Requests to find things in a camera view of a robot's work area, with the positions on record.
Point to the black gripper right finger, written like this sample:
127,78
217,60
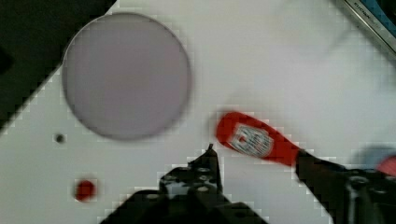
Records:
350,196

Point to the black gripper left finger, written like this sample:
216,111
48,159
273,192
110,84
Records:
186,195

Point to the red felt ketchup bottle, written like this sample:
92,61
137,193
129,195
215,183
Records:
255,138

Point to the blue bowl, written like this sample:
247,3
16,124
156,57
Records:
374,157

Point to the red toy strawberry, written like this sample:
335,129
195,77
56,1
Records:
388,166

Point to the small red toy fruit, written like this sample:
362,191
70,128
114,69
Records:
85,190

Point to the round grey plate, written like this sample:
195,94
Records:
126,76

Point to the silver black toaster oven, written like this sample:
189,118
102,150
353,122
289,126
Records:
377,18

